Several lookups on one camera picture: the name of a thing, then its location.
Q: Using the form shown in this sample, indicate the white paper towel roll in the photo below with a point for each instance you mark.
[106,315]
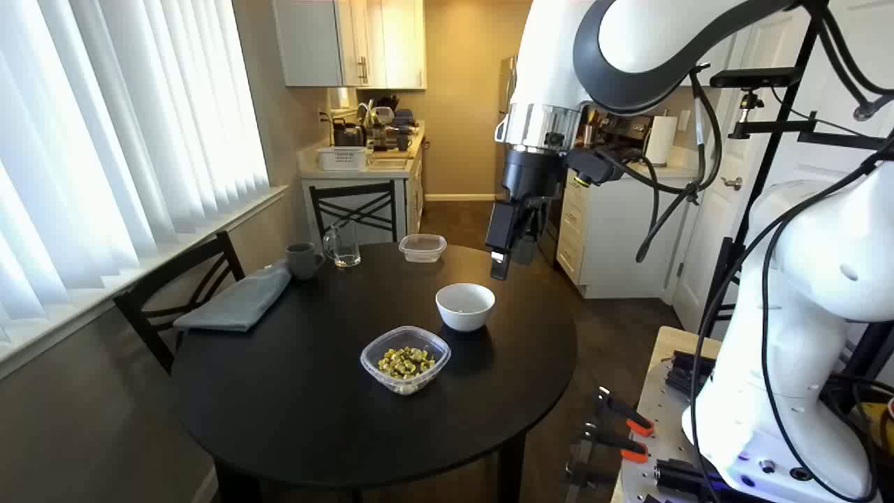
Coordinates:
[659,140]

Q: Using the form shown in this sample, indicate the clear plastic bowl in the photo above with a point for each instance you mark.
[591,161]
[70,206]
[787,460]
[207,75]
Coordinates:
[405,361]

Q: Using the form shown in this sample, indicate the countertop kitchen appliances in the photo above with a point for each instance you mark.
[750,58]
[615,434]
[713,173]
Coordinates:
[373,122]

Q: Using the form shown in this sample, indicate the black wooden chair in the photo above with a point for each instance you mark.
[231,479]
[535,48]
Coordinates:
[354,212]
[178,282]

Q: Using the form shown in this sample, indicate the yellow green food pieces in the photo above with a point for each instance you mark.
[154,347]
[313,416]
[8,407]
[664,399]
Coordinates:
[405,361]

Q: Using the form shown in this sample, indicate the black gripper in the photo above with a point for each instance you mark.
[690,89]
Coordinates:
[527,178]

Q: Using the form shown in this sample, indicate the clear drinking glass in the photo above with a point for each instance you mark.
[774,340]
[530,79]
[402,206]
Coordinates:
[345,252]

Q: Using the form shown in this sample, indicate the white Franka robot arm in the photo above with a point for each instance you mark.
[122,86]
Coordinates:
[820,282]

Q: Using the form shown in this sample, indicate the white upper kitchen cabinets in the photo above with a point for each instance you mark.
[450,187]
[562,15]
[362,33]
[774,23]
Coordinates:
[351,44]

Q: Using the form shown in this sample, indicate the kitchen counter with sink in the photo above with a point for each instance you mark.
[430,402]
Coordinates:
[358,168]

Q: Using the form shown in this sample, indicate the white kitchen island cabinet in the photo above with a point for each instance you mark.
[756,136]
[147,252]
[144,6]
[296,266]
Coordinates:
[615,234]

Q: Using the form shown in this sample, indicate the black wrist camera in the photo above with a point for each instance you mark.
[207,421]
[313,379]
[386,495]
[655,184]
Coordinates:
[597,167]

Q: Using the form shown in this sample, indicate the grey folded cloth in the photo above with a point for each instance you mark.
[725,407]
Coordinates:
[238,301]

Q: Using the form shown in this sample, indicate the white ceramic bowl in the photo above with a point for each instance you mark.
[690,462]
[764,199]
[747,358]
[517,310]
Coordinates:
[465,307]

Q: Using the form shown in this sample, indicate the clear rectangular plastic container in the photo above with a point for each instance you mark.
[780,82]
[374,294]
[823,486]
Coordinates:
[422,247]

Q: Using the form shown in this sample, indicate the dark grey mug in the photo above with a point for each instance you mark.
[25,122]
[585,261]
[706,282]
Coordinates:
[302,261]

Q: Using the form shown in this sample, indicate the white vertical window blinds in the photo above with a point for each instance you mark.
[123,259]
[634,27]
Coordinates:
[122,129]

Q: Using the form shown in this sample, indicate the light wooden robot base table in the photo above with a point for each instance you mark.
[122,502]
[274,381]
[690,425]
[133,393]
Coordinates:
[658,409]

